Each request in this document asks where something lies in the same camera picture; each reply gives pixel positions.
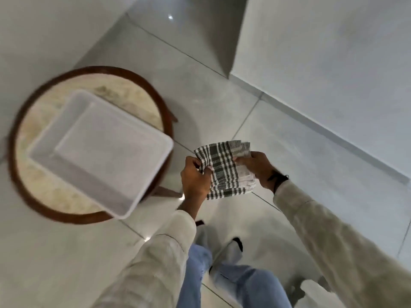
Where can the white plastic tray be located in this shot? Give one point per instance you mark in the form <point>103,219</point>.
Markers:
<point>106,150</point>

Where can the person's right leg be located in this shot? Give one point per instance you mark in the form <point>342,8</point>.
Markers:
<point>250,287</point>

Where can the green white checked cloth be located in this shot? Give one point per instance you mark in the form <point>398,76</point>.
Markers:
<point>221,169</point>

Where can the person's left forearm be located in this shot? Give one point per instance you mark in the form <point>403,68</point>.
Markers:
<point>154,263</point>

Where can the black wristband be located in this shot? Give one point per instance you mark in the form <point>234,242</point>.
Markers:
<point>276,180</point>

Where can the person's left leg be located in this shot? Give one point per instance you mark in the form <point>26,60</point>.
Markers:
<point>194,275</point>

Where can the person's right fingers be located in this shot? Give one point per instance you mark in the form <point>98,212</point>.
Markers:
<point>246,159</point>

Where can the white object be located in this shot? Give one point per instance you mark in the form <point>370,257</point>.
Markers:
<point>314,295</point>

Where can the person's right hand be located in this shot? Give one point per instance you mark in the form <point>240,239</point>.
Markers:
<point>261,169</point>

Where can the person's left hand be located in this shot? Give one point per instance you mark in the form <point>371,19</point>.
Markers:
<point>194,182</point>

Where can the person's left thumb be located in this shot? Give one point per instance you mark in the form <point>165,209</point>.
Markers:
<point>207,174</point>

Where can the person's leg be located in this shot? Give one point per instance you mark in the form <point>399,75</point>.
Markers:
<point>194,275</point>
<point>250,287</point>

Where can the person's right forearm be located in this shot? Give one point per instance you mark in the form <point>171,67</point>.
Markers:
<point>340,250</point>

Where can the round wooden marble-top side table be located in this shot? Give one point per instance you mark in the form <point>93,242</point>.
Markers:
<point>45,184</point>

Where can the white shoe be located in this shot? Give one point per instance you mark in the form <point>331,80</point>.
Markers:
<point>201,235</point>
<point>228,255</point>

